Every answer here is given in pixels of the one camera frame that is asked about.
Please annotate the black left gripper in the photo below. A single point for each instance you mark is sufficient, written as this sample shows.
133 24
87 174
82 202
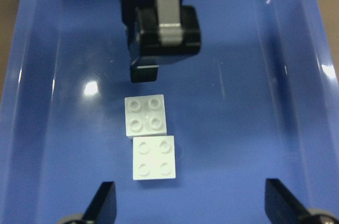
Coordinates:
146 52

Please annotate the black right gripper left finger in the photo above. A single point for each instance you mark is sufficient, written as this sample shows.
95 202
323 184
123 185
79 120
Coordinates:
103 207

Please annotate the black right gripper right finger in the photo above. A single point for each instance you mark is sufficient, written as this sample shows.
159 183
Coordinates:
281 206

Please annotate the blue plastic tray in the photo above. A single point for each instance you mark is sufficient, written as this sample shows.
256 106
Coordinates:
259 100

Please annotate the white block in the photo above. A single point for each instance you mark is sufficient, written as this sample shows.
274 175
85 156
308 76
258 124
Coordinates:
153 158
145 116

